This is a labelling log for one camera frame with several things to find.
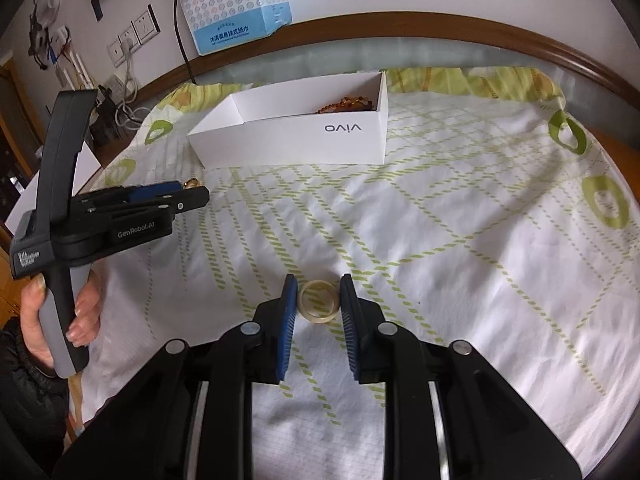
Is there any amber bead necklace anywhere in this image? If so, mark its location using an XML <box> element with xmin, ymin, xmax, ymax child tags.
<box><xmin>316</xmin><ymin>91</ymin><xmax>379</xmax><ymax>115</ymax></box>

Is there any person's left hand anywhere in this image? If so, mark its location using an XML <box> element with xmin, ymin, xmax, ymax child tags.
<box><xmin>19</xmin><ymin>266</ymin><xmax>102</xmax><ymax>369</ymax></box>

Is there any white power strip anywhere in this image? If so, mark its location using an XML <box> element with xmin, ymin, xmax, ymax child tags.
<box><xmin>99</xmin><ymin>74</ymin><xmax>128</xmax><ymax>105</ymax></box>

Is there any white green patterned bedsheet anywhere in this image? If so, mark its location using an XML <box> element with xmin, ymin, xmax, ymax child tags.
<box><xmin>72</xmin><ymin>68</ymin><xmax>639</xmax><ymax>474</ymax></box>

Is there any white vivo cardboard box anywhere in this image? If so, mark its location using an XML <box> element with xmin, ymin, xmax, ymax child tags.
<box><xmin>186</xmin><ymin>72</ymin><xmax>388</xmax><ymax>169</ymax></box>

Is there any blue white tissue pack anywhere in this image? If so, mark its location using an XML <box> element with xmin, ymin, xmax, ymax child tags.
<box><xmin>179</xmin><ymin>0</ymin><xmax>292</xmax><ymax>55</ymax></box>

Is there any white wall socket panel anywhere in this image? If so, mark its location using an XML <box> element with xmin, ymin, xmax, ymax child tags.
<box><xmin>106</xmin><ymin>4</ymin><xmax>160</xmax><ymax>67</ymax></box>

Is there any black hanging cable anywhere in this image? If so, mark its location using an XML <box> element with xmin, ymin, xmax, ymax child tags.
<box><xmin>171</xmin><ymin>0</ymin><xmax>199</xmax><ymax>86</ymax></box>

